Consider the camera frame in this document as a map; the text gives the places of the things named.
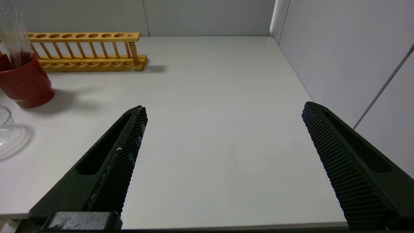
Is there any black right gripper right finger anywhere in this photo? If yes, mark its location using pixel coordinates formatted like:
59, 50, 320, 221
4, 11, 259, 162
301, 101, 414, 228

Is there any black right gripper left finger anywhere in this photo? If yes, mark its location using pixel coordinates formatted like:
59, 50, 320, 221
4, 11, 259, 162
28, 105, 148, 227

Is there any wooden test tube rack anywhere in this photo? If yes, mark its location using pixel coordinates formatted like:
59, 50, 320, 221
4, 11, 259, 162
27, 32, 147, 72

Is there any clear glass beaker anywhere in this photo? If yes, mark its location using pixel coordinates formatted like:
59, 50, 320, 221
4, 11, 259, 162
0, 105, 16, 146

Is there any red plastic cup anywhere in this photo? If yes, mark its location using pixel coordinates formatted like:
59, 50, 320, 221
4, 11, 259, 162
0, 52, 55, 108

